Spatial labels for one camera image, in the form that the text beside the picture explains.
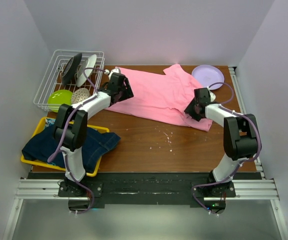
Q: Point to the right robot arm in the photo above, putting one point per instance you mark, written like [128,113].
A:
[241,140]

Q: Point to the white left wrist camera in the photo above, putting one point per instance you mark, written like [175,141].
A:
[110,72]

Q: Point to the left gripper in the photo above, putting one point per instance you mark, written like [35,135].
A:
[127,92]

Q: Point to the white wire dish rack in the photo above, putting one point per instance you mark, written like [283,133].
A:
[52,82]

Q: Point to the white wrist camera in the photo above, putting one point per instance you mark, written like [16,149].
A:
[110,72]
[212,96]

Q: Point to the blue patterned cloth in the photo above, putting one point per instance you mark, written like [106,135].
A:
[50,121]

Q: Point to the lilac plastic plate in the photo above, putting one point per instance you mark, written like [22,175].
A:
[208,76]

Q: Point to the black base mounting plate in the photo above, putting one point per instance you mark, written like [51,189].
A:
[149,189]

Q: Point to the patterned ceramic cup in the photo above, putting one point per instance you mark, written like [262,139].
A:
[80,95]

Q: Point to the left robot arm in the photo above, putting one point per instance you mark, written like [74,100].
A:
[70,127]

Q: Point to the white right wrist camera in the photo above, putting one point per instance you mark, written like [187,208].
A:
[212,96]

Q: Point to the white plate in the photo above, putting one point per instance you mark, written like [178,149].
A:
[85,70]

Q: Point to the green plastic bowl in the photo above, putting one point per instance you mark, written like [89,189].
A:
[58,98]

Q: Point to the pink t-shirt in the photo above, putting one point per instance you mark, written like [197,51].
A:
[161,97]

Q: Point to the aluminium frame rail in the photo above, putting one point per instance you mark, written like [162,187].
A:
[47,189]

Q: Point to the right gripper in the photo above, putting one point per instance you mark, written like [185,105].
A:
[189,109]

